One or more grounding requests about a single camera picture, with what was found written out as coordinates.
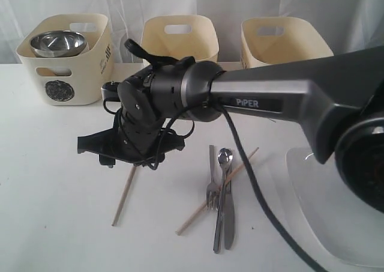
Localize steel fork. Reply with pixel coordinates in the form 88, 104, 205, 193
206, 145, 219, 210

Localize wooden chopstick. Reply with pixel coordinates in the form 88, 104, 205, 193
175, 163, 245, 236
112, 166, 137, 227

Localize steel spoon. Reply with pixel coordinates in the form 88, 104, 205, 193
213, 148, 233, 254

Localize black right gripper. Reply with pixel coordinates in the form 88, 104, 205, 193
76, 73, 184, 168

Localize cream bin with square mark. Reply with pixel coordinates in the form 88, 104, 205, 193
241, 17, 334, 69

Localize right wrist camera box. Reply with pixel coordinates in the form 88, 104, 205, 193
101, 81, 120, 102

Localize stainless steel bowl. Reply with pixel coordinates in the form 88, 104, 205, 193
29, 30, 88, 58

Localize steel table knife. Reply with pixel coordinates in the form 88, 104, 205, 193
224, 181, 235, 250

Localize cream bin with triangle mark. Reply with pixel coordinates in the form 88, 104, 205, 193
141, 15, 219, 62

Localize cream bin with circle mark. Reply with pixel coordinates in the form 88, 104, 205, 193
16, 13, 114, 106

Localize white curtain backdrop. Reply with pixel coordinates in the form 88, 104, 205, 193
1, 0, 383, 64

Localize white square plate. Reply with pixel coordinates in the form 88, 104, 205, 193
285, 147, 384, 270

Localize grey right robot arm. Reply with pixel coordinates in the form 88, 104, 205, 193
77, 41, 383, 211

